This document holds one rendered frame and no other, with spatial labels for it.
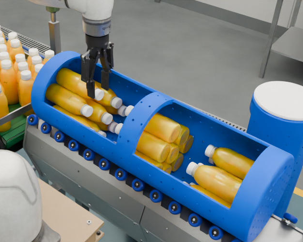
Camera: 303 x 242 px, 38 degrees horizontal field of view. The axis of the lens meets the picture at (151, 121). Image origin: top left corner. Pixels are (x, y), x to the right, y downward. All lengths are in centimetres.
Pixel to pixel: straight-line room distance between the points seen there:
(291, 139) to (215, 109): 179
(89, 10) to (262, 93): 85
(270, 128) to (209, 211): 64
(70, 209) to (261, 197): 51
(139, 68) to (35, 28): 129
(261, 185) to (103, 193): 62
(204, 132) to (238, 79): 254
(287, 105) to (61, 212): 101
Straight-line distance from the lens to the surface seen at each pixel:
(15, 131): 181
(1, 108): 174
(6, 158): 102
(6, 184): 98
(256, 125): 184
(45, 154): 174
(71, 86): 158
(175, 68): 404
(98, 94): 152
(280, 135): 180
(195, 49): 440
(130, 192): 149
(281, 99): 186
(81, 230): 121
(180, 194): 129
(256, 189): 118
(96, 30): 137
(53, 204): 127
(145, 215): 149
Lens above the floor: 200
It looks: 37 degrees down
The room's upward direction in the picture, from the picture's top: 5 degrees clockwise
